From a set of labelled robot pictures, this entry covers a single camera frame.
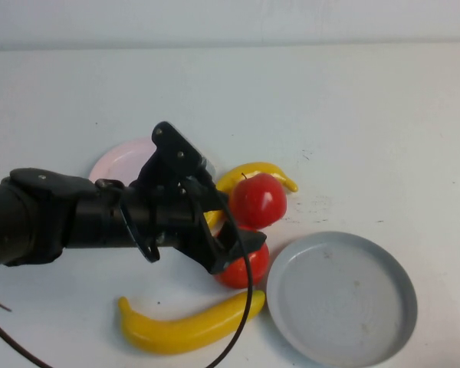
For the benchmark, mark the red apple with yellow top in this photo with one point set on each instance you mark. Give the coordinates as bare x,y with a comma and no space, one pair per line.
234,276

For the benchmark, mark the pink round plate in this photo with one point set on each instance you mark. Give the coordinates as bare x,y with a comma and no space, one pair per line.
119,161

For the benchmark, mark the grey round plate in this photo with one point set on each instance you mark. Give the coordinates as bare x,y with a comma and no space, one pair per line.
341,303

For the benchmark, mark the dark red apple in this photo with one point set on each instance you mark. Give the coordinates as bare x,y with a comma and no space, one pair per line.
260,199

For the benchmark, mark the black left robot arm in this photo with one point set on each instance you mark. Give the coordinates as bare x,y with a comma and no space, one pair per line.
30,218

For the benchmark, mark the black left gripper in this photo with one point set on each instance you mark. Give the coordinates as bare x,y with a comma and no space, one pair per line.
165,218

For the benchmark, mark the yellow plastic banana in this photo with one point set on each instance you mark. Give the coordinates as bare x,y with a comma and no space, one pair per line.
253,167
168,333

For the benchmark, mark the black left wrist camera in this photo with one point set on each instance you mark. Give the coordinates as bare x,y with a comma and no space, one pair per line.
176,149

